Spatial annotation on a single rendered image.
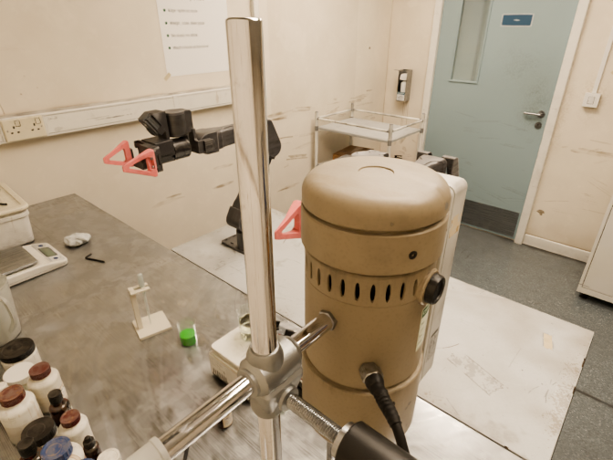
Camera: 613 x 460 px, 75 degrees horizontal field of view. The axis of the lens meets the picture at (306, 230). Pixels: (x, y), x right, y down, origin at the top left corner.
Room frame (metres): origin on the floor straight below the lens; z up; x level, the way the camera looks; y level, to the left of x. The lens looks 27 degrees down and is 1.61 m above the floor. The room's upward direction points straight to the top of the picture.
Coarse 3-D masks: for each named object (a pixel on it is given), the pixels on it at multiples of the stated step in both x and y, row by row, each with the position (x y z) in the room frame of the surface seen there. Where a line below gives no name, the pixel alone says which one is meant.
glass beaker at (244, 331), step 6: (240, 306) 0.70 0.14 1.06; (246, 306) 0.71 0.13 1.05; (240, 312) 0.70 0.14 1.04; (246, 312) 0.71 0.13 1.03; (240, 318) 0.67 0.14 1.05; (240, 324) 0.67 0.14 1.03; (246, 324) 0.66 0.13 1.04; (240, 330) 0.67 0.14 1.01; (246, 330) 0.66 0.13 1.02; (240, 336) 0.68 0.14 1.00; (246, 336) 0.66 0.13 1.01
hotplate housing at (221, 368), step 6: (210, 354) 0.65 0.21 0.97; (216, 354) 0.65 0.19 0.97; (210, 360) 0.66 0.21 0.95; (216, 360) 0.64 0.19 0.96; (222, 360) 0.63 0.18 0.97; (216, 366) 0.64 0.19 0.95; (222, 366) 0.63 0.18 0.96; (228, 366) 0.62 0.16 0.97; (216, 372) 0.64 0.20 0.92; (222, 372) 0.63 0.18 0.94; (228, 372) 0.62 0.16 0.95; (234, 372) 0.60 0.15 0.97; (222, 378) 0.63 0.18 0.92; (228, 378) 0.62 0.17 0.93; (234, 378) 0.60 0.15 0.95
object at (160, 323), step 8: (128, 288) 0.81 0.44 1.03; (136, 288) 0.82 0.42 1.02; (144, 288) 0.81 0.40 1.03; (136, 304) 0.80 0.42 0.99; (136, 312) 0.80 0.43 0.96; (160, 312) 0.87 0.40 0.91; (136, 320) 0.80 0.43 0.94; (144, 320) 0.83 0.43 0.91; (152, 320) 0.83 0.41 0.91; (160, 320) 0.83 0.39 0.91; (168, 320) 0.83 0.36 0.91; (136, 328) 0.81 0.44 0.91; (144, 328) 0.81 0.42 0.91; (152, 328) 0.81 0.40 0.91; (160, 328) 0.81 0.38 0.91; (168, 328) 0.81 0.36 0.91; (144, 336) 0.78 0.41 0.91
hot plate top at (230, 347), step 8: (224, 336) 0.69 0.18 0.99; (232, 336) 0.69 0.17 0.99; (216, 344) 0.66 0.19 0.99; (224, 344) 0.66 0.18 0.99; (232, 344) 0.66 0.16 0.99; (240, 344) 0.66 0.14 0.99; (248, 344) 0.66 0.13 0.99; (216, 352) 0.64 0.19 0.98; (224, 352) 0.64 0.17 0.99; (232, 352) 0.64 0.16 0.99; (240, 352) 0.64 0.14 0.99; (232, 360) 0.62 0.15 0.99; (240, 360) 0.62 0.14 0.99
